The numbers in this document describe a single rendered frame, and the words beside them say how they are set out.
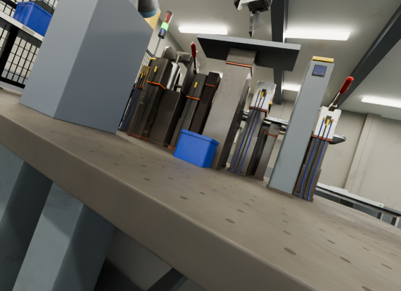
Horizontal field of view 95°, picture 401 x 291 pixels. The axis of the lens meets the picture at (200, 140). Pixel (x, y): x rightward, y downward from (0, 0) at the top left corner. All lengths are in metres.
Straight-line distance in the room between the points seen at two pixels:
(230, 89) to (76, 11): 0.51
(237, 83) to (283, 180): 0.37
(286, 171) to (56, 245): 0.57
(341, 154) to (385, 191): 1.37
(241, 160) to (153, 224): 0.66
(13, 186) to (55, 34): 0.43
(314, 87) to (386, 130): 6.81
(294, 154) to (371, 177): 6.57
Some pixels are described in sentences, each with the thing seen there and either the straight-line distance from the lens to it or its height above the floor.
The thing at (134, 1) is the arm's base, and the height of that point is 1.13.
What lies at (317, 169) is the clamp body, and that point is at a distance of 0.83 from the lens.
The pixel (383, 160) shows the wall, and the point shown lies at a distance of 7.31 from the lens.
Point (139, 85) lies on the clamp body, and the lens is 1.07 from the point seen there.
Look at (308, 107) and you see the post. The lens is 0.68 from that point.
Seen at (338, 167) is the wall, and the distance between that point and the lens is 6.97.
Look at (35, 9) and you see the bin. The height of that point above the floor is 1.13.
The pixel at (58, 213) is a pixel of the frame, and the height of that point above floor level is 0.60.
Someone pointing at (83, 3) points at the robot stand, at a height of 1.02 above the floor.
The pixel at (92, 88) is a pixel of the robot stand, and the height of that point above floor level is 0.81.
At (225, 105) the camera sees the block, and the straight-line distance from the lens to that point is 0.68.
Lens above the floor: 0.75
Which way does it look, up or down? 2 degrees up
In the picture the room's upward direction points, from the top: 19 degrees clockwise
